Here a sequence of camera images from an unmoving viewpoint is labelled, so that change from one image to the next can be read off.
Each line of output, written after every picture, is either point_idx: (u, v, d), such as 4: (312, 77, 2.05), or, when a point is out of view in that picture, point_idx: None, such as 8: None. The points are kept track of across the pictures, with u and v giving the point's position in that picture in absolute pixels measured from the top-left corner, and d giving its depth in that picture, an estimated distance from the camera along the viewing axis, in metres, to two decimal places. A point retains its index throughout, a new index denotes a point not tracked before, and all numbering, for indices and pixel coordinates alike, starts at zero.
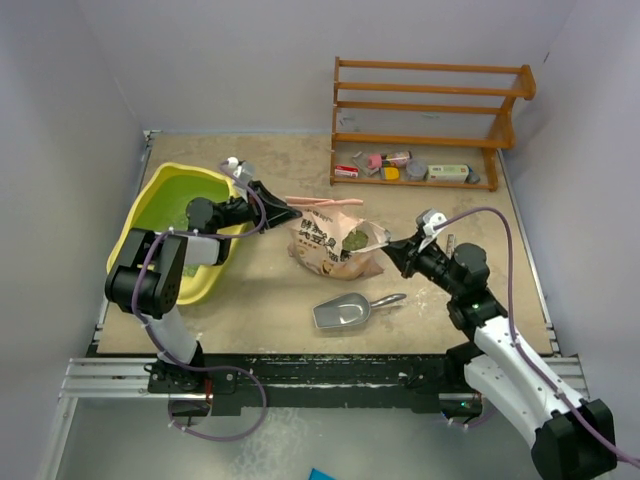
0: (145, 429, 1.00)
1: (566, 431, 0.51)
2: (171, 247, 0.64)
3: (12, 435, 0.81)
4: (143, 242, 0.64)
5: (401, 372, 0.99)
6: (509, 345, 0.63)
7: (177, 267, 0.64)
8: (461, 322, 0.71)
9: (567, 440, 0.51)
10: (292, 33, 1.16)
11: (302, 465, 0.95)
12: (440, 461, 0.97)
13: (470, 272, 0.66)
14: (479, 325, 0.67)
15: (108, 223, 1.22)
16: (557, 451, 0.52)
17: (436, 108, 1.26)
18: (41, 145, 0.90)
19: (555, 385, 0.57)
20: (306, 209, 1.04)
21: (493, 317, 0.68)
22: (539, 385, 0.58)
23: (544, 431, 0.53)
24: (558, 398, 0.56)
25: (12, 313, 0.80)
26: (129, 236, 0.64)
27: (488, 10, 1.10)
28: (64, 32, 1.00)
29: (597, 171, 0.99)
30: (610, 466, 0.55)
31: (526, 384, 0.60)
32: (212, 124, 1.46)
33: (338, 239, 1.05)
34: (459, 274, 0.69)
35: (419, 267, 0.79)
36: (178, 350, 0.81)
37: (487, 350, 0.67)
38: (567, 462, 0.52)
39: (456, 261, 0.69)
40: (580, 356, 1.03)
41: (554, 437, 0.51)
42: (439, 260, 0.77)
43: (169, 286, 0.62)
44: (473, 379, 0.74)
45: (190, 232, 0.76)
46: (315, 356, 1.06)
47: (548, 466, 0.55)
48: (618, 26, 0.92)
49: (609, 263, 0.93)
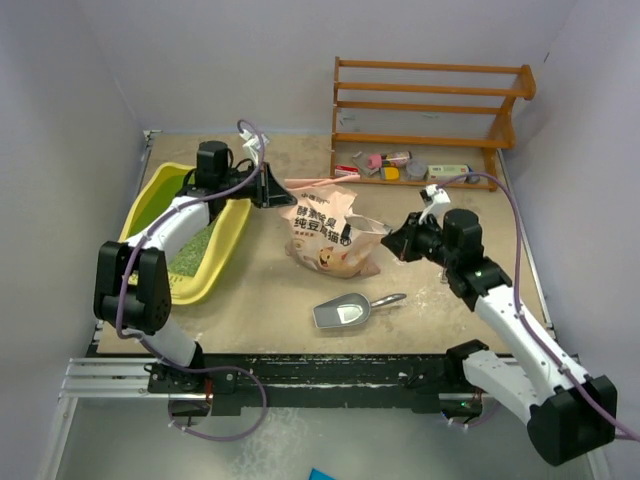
0: (144, 429, 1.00)
1: (569, 406, 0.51)
2: (150, 269, 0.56)
3: (12, 436, 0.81)
4: (119, 257, 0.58)
5: (402, 372, 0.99)
6: (514, 319, 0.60)
7: (162, 285, 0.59)
8: (462, 290, 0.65)
9: (570, 414, 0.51)
10: (292, 33, 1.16)
11: (302, 466, 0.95)
12: (440, 461, 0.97)
13: (462, 232, 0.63)
14: (481, 293, 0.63)
15: (108, 223, 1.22)
16: (557, 425, 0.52)
17: (436, 108, 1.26)
18: (41, 145, 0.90)
19: (559, 360, 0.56)
20: (302, 196, 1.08)
21: (496, 285, 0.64)
22: (543, 359, 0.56)
23: (545, 405, 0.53)
24: (563, 373, 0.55)
25: (11, 313, 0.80)
26: (104, 256, 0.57)
27: (488, 9, 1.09)
28: (63, 32, 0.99)
29: (598, 171, 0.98)
30: (605, 439, 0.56)
31: (528, 359, 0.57)
32: (212, 125, 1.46)
33: (337, 218, 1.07)
34: (453, 238, 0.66)
35: (418, 246, 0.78)
36: (177, 356, 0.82)
37: (487, 321, 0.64)
38: (566, 437, 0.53)
39: (448, 225, 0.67)
40: (580, 356, 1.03)
41: (556, 411, 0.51)
42: (436, 236, 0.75)
43: (158, 305, 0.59)
44: (473, 375, 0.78)
45: (173, 211, 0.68)
46: (315, 356, 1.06)
47: (545, 442, 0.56)
48: (619, 26, 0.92)
49: (609, 263, 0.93)
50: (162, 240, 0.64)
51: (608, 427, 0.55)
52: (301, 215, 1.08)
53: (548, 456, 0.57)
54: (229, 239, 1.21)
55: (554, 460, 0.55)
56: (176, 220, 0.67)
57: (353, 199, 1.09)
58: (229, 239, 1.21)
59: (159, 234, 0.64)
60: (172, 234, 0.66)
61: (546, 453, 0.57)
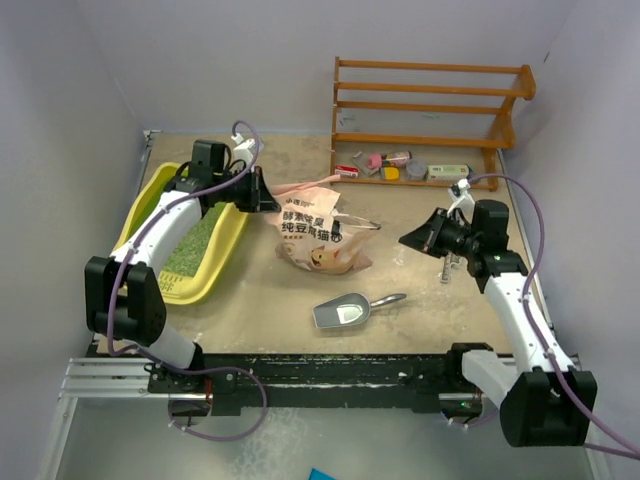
0: (143, 429, 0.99)
1: (543, 388, 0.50)
2: (138, 286, 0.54)
3: (12, 436, 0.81)
4: (106, 272, 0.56)
5: (401, 372, 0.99)
6: (515, 301, 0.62)
7: (154, 298, 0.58)
8: (477, 269, 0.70)
9: (541, 394, 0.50)
10: (292, 33, 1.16)
11: (302, 466, 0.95)
12: (440, 461, 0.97)
13: (489, 214, 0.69)
14: (493, 275, 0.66)
15: (108, 223, 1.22)
16: (526, 403, 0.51)
17: (435, 108, 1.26)
18: (41, 145, 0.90)
19: (547, 345, 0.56)
20: (287, 203, 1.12)
21: (511, 271, 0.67)
22: (531, 341, 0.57)
23: (519, 382, 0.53)
24: (545, 357, 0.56)
25: (11, 313, 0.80)
26: (89, 273, 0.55)
27: (488, 9, 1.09)
28: (63, 31, 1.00)
29: (598, 170, 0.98)
30: (574, 441, 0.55)
31: (518, 338, 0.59)
32: (212, 125, 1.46)
33: (324, 216, 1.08)
34: (480, 223, 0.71)
35: (443, 241, 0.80)
36: (174, 360, 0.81)
37: (493, 302, 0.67)
38: (531, 419, 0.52)
39: (478, 210, 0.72)
40: (580, 356, 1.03)
41: (528, 390, 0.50)
42: (463, 231, 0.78)
43: (152, 319, 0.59)
44: (469, 372, 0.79)
45: (159, 211, 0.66)
46: (315, 356, 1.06)
47: (510, 421, 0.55)
48: (619, 26, 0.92)
49: (609, 262, 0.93)
50: (150, 248, 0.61)
51: (579, 425, 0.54)
52: (287, 219, 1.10)
53: (510, 438, 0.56)
54: (230, 240, 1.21)
55: (514, 442, 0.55)
56: (164, 222, 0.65)
57: (336, 198, 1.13)
58: (229, 240, 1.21)
59: (148, 243, 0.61)
60: (160, 241, 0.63)
61: (507, 434, 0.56)
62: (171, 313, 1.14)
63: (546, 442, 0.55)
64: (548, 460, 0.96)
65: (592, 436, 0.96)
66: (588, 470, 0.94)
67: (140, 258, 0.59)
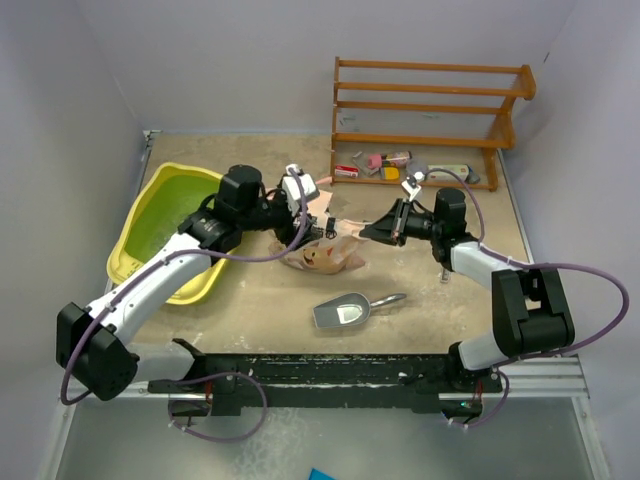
0: (142, 430, 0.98)
1: (512, 276, 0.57)
2: (101, 349, 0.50)
3: (12, 436, 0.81)
4: (79, 323, 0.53)
5: (402, 372, 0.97)
6: (476, 251, 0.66)
7: (120, 361, 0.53)
8: (441, 254, 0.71)
9: (514, 285, 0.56)
10: (291, 34, 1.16)
11: (302, 466, 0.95)
12: (440, 461, 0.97)
13: (449, 207, 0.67)
14: (456, 245, 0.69)
15: (108, 223, 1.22)
16: (505, 297, 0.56)
17: (436, 108, 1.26)
18: (41, 146, 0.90)
19: (505, 257, 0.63)
20: None
21: (468, 240, 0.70)
22: (494, 261, 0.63)
23: (494, 286, 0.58)
24: (509, 265, 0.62)
25: (12, 313, 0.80)
26: (62, 319, 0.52)
27: (488, 10, 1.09)
28: (64, 32, 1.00)
29: (597, 169, 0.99)
30: (567, 337, 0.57)
31: (485, 269, 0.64)
32: (211, 124, 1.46)
33: (318, 216, 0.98)
34: (440, 212, 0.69)
35: (408, 231, 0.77)
36: (170, 371, 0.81)
37: (466, 272, 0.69)
38: (516, 312, 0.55)
39: (438, 201, 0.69)
40: (580, 357, 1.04)
41: (500, 281, 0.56)
42: (424, 217, 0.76)
43: (113, 380, 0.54)
44: (471, 358, 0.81)
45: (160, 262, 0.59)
46: (315, 356, 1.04)
47: (506, 334, 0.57)
48: (619, 28, 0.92)
49: (607, 262, 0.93)
50: (129, 308, 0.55)
51: (563, 311, 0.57)
52: None
53: (511, 350, 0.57)
54: None
55: (515, 349, 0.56)
56: (156, 276, 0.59)
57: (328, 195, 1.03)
58: None
59: (128, 301, 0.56)
60: (144, 300, 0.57)
61: (509, 349, 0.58)
62: (171, 313, 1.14)
63: (543, 343, 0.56)
64: (548, 460, 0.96)
65: (592, 437, 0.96)
66: (588, 471, 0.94)
67: (111, 320, 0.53)
